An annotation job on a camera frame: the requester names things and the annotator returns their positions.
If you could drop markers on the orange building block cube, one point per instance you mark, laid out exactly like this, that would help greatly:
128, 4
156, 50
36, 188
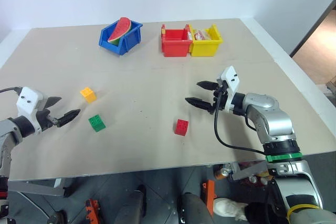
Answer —
89, 95

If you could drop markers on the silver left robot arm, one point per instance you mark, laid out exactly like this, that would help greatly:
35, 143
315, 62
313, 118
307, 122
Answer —
5, 129

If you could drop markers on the blue plastic storage bin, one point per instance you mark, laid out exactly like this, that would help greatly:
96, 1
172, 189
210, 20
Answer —
131, 41

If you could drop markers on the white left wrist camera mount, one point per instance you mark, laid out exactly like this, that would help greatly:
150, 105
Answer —
27, 100

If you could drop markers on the orange clamp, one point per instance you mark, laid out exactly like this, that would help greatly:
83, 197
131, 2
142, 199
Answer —
209, 195
92, 209

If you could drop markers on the red building block cube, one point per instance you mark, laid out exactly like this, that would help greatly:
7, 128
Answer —
181, 127

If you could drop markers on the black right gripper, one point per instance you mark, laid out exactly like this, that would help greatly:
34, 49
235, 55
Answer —
220, 100

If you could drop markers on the clear wrapped snack packet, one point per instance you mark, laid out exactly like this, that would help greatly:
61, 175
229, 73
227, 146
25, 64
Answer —
200, 35

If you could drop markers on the red plastic storage bin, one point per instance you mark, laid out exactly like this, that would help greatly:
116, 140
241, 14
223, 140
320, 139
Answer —
174, 49

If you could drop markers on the dark rounded shape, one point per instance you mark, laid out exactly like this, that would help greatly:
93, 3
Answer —
193, 208
132, 205

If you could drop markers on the yellow plastic storage bin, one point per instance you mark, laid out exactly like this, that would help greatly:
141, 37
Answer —
203, 49

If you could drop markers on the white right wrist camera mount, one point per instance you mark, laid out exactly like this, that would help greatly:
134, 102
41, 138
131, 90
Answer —
232, 77

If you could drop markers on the grey metal table bracket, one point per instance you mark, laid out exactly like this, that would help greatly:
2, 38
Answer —
34, 187
249, 171

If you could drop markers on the toy watermelon slice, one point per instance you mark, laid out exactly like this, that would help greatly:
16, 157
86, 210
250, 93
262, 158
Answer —
119, 31

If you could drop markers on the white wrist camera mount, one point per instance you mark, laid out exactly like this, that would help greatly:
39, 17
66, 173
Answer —
27, 100
232, 77

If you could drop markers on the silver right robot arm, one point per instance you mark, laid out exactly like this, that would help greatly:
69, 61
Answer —
275, 121

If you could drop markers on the green building block cube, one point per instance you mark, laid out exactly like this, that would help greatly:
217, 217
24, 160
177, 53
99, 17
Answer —
97, 123

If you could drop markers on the orange drink can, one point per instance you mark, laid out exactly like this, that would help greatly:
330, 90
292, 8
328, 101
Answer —
221, 173

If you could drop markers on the white sneaker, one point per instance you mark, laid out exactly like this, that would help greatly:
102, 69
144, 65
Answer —
229, 207

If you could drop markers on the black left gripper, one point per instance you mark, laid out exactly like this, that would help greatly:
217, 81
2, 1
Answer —
44, 120

